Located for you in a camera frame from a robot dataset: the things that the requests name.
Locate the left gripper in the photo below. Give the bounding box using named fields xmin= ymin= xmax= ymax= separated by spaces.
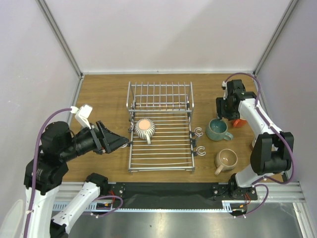
xmin=61 ymin=119 xmax=129 ymax=160

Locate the teal ceramic mug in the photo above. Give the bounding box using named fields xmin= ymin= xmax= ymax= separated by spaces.
xmin=206 ymin=119 xmax=233 ymax=141

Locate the white ribbed mug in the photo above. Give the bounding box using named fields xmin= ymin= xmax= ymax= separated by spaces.
xmin=134 ymin=118 xmax=156 ymax=145

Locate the beige ceramic mug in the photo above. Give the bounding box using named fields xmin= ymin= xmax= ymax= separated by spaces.
xmin=214 ymin=149 xmax=238 ymax=176

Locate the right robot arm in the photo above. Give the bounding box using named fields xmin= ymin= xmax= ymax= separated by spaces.
xmin=216 ymin=79 xmax=294 ymax=199

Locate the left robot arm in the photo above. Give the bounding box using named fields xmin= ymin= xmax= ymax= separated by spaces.
xmin=21 ymin=121 xmax=129 ymax=238

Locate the orange mug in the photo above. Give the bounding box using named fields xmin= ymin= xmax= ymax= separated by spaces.
xmin=232 ymin=119 xmax=247 ymax=128

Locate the steel tumbler cup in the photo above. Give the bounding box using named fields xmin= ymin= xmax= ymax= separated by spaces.
xmin=249 ymin=141 xmax=254 ymax=151

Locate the black base mat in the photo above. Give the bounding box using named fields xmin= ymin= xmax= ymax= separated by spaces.
xmin=110 ymin=182 xmax=230 ymax=203

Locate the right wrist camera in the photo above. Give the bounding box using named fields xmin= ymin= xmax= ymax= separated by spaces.
xmin=221 ymin=80 xmax=228 ymax=100

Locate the metal wire dish rack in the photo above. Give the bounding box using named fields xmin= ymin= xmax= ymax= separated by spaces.
xmin=126 ymin=82 xmax=196 ymax=173

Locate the white cable duct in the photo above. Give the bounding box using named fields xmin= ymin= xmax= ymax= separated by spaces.
xmin=53 ymin=200 xmax=247 ymax=214

